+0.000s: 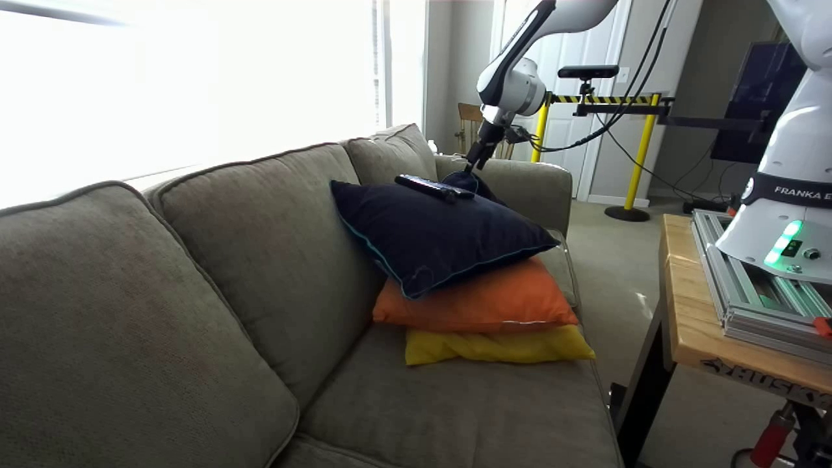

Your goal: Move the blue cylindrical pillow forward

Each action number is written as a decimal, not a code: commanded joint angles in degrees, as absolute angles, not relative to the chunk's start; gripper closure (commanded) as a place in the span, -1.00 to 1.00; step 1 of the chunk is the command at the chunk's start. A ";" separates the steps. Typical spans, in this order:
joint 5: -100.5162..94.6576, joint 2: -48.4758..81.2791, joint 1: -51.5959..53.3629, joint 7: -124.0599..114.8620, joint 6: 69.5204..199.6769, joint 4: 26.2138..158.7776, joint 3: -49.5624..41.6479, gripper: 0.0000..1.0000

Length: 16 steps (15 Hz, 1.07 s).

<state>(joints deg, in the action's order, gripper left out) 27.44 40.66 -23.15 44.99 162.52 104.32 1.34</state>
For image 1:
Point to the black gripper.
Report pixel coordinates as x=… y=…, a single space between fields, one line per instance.
x=484 y=143

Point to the navy square pillow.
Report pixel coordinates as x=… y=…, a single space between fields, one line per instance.
x=442 y=230

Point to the orange square pillow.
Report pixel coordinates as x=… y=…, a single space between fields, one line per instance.
x=484 y=299

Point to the yellow square pillow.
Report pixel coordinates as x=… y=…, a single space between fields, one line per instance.
x=496 y=346

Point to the black remote control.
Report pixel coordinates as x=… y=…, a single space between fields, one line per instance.
x=429 y=185

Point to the yellow black barrier stand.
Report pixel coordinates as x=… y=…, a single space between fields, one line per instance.
x=641 y=146

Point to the wooden table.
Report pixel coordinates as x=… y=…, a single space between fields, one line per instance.
x=693 y=321

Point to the dark flat screen panel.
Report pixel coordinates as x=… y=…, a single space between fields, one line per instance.
x=758 y=94

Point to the white machine on left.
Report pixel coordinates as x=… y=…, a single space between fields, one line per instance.
x=754 y=303

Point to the grey fabric sofa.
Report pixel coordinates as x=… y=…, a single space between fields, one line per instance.
x=172 y=329

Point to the red clamp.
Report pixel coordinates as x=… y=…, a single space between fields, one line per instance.
x=771 y=437

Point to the black camera on stand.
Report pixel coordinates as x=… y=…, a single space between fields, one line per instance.
x=589 y=72

